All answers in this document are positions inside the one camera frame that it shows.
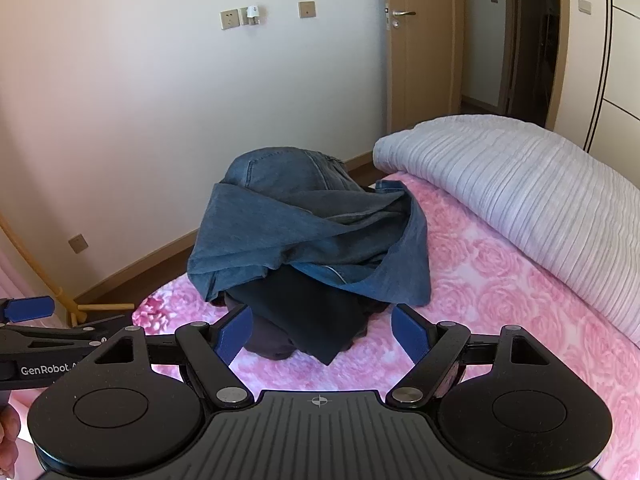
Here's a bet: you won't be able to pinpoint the dark purple garment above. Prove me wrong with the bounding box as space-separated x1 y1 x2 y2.
222 290 371 361

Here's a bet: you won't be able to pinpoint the grey striped duvet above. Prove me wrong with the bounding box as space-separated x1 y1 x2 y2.
372 115 639 342

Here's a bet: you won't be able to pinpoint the person's left hand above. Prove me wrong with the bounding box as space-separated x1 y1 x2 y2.
0 404 21 479

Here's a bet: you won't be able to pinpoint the dark grey trousers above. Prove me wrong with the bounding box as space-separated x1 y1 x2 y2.
222 262 388 366

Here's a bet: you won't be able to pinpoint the cream wardrobe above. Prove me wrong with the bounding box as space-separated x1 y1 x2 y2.
547 0 639 183

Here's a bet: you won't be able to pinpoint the brown wooden door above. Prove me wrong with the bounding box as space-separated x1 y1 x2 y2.
385 0 464 132

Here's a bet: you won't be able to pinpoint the yellow wooden stand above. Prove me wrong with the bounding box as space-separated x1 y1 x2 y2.
0 214 136 326

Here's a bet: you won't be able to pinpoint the white plugged adapter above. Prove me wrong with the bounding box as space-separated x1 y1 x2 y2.
240 6 260 25

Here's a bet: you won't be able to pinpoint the beige light switch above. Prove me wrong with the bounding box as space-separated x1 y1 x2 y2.
298 0 317 18

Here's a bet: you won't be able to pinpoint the wardrobe-side wall switch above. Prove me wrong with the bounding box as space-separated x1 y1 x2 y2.
578 0 592 15

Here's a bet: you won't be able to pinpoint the blue denim jeans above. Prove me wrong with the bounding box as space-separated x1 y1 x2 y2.
188 148 432 307

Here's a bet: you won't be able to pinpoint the silver door handle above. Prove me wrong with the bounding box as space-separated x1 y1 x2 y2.
385 6 416 29

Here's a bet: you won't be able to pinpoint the low beige wall socket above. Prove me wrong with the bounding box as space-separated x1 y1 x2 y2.
68 234 89 254

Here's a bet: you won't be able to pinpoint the pink rose bed sheet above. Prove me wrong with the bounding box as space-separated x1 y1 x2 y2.
131 170 640 480

